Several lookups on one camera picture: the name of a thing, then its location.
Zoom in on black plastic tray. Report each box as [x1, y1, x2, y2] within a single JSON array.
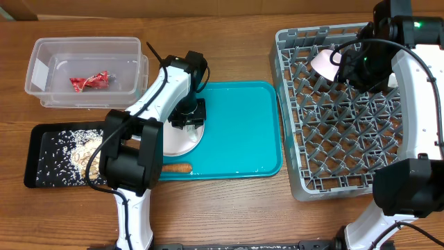
[[24, 122, 103, 188]]

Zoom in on orange carrot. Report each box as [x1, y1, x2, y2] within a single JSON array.
[[162, 163, 192, 174]]

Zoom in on clear plastic film scrap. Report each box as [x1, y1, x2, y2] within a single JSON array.
[[185, 125, 204, 142]]

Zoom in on pink bowl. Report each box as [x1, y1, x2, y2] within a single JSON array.
[[310, 49, 339, 81]]

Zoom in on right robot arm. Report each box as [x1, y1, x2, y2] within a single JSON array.
[[335, 0, 443, 249]]

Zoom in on red snack wrapper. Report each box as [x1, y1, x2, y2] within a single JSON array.
[[69, 71, 116, 92]]

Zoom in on white round bowl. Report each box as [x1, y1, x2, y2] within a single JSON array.
[[388, 73, 398, 88]]

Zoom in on pink plate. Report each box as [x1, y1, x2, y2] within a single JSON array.
[[163, 122, 205, 157]]

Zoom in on rice and peanut scraps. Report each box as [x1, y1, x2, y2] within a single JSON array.
[[35, 129, 103, 188]]

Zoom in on teal serving tray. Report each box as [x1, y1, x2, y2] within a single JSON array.
[[160, 81, 283, 181]]

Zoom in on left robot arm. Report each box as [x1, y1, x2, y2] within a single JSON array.
[[99, 51, 208, 249]]

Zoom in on grey dishwasher rack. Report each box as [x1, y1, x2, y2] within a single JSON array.
[[269, 23, 402, 201]]

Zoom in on clear plastic bin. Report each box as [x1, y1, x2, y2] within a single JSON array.
[[24, 37, 148, 109]]

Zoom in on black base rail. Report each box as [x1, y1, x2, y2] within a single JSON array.
[[149, 240, 343, 250]]

